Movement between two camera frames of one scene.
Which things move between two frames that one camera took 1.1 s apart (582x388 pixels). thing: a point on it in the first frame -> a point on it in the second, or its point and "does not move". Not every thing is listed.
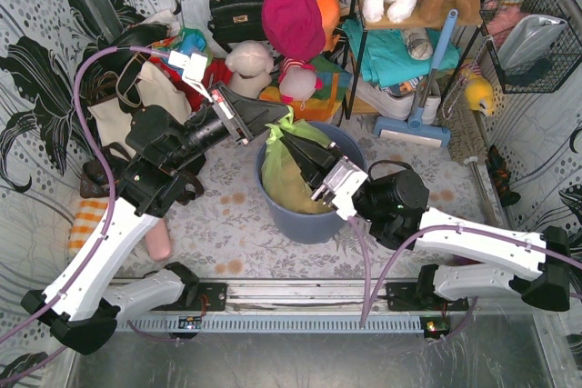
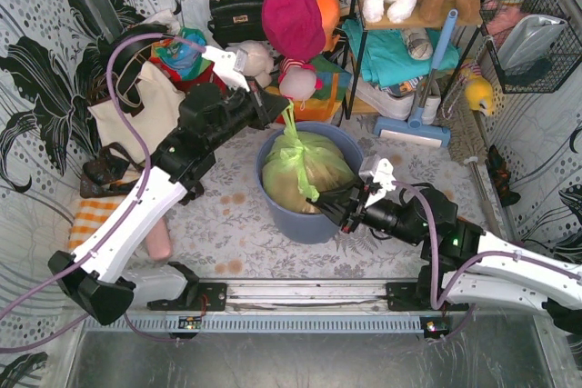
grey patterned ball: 417,43 does not move
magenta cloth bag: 293,20 does not move
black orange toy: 500,177 does not move
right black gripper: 328,172 -> 355,208
